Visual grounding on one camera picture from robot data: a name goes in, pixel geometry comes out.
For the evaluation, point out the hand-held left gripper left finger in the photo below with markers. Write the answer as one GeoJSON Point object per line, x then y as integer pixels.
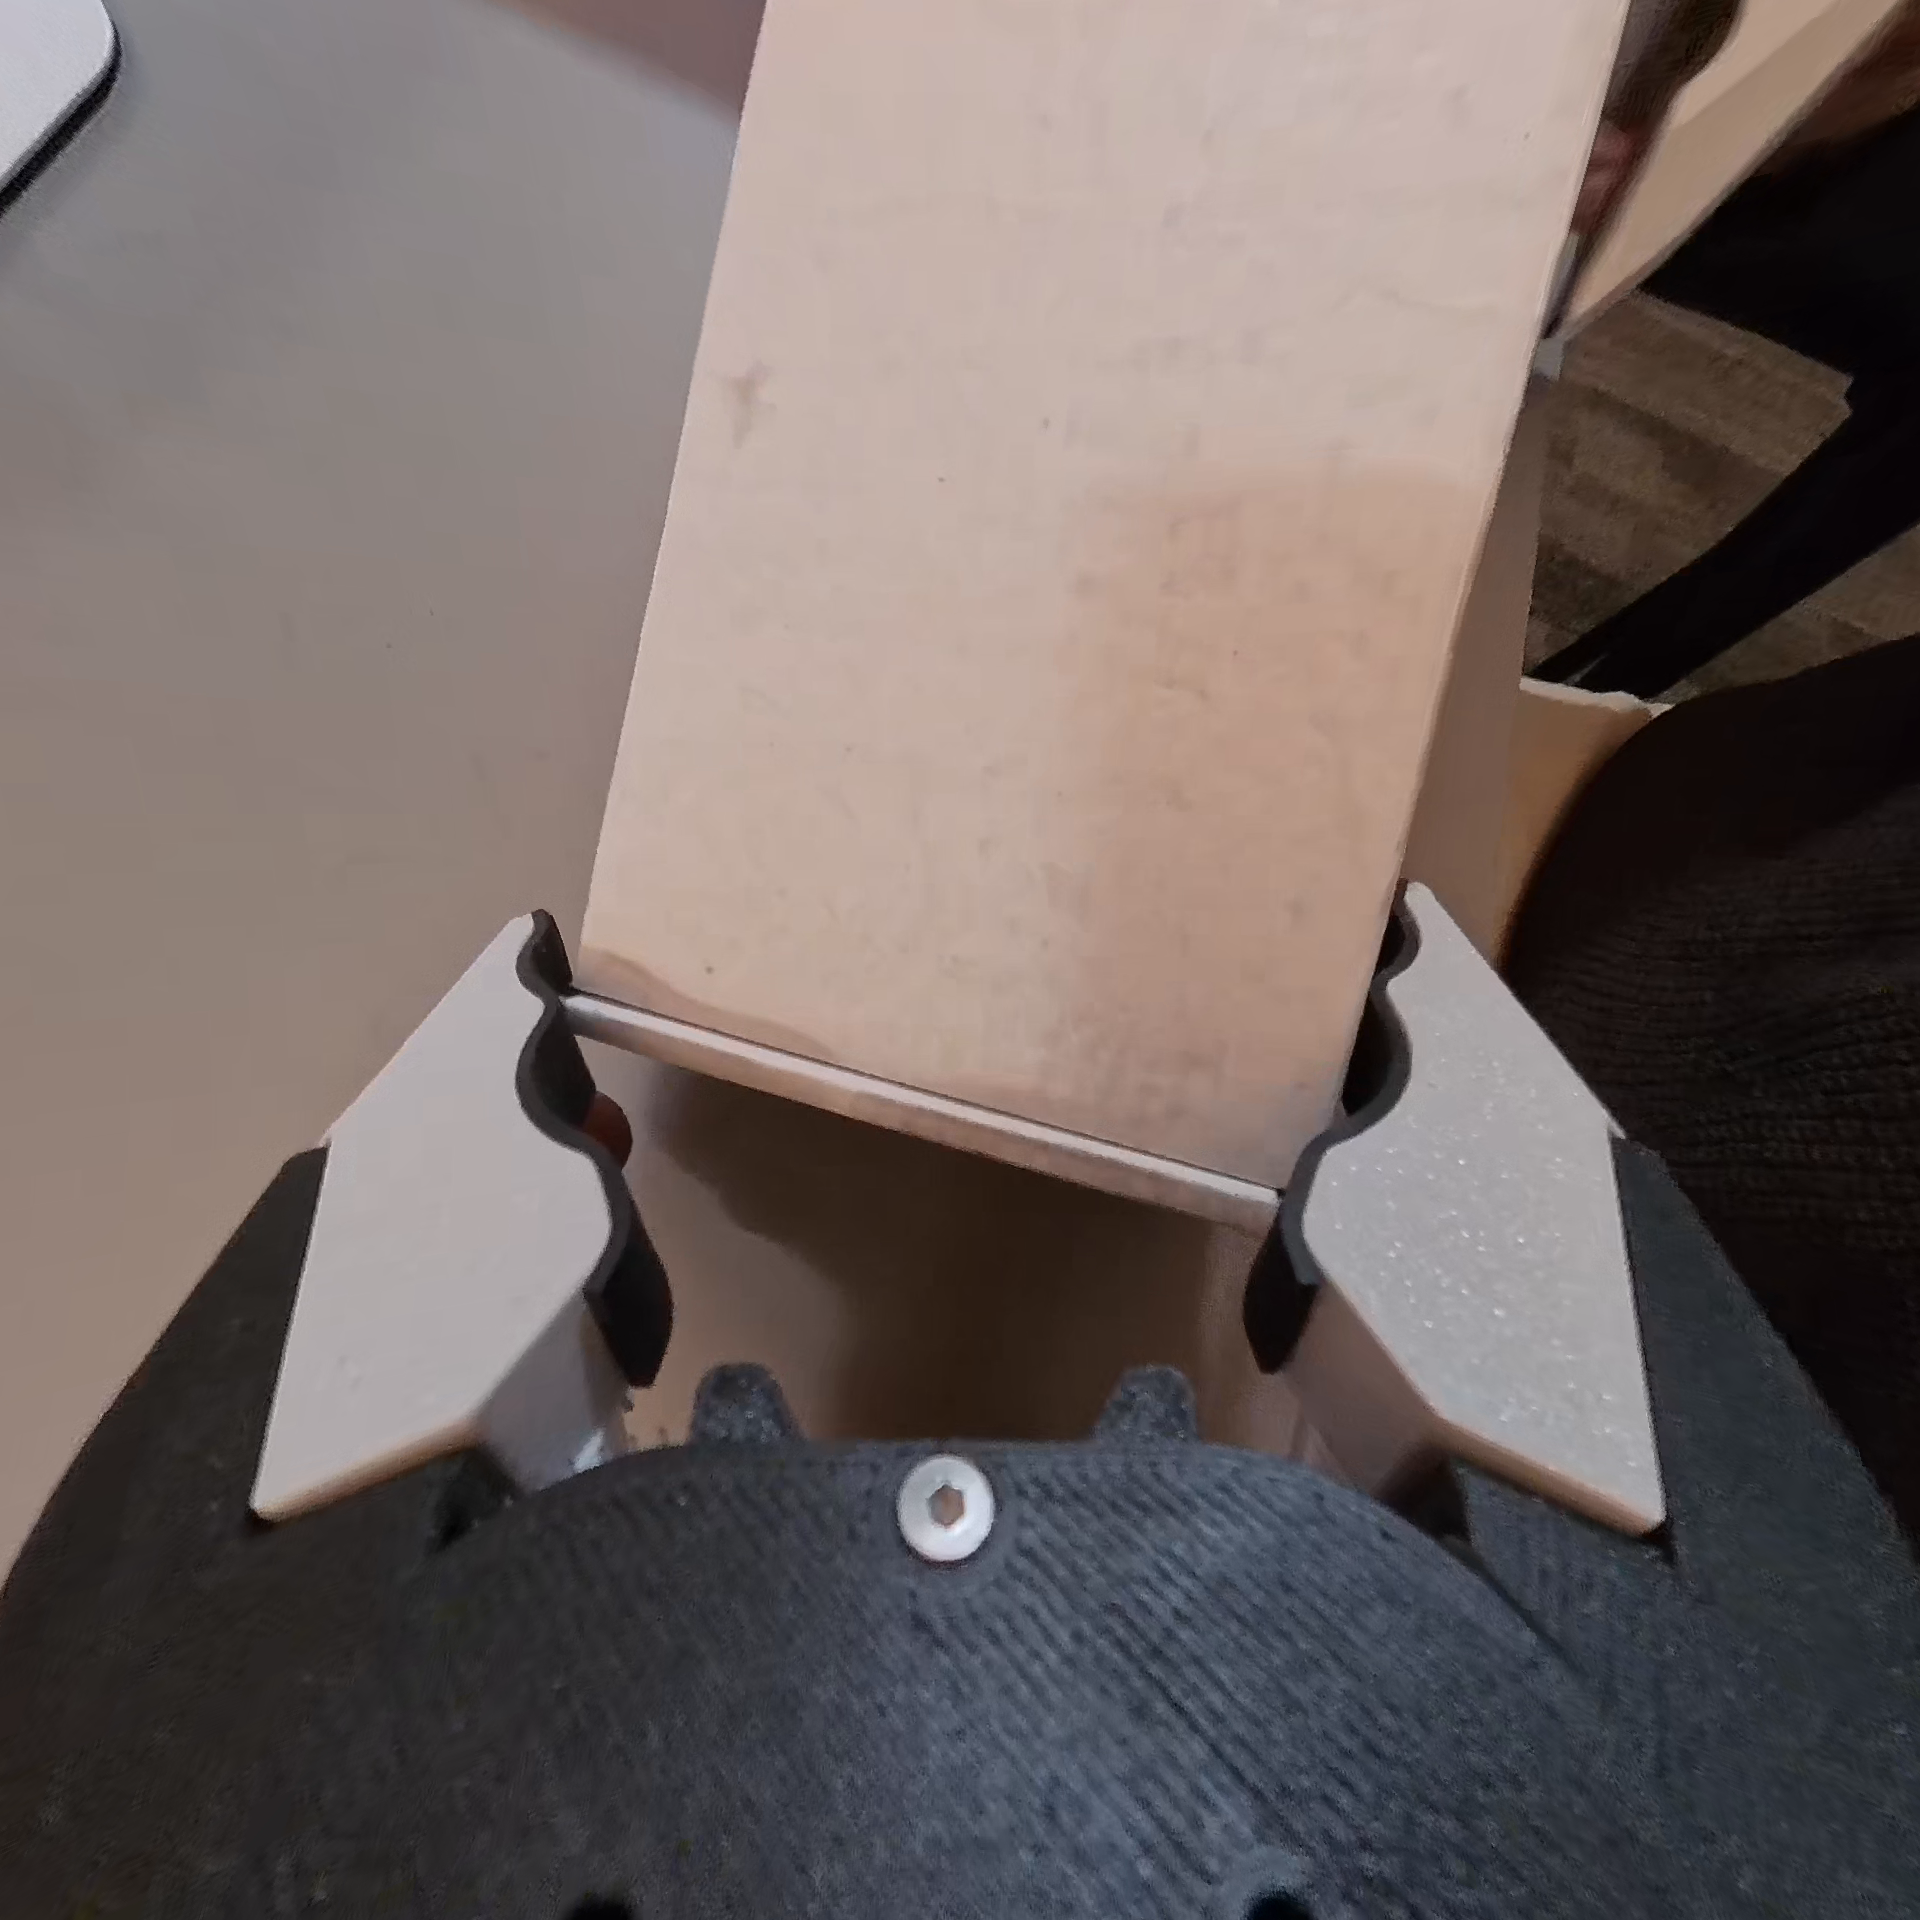
{"type": "Point", "coordinates": [436, 1230]}

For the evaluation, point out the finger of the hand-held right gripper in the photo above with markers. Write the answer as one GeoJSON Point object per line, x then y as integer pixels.
{"type": "Point", "coordinates": [1741, 120]}

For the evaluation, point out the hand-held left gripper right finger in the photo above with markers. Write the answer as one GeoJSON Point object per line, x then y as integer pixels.
{"type": "Point", "coordinates": [1485, 1230]}

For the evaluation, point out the white cardboard mailer box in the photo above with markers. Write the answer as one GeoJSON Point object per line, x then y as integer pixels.
{"type": "Point", "coordinates": [1050, 523]}

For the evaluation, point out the person's left hand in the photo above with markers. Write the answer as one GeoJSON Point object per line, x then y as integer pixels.
{"type": "Point", "coordinates": [609, 1128]}

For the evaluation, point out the person's dark clothing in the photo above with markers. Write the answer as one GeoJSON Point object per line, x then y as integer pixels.
{"type": "Point", "coordinates": [1741, 974]}

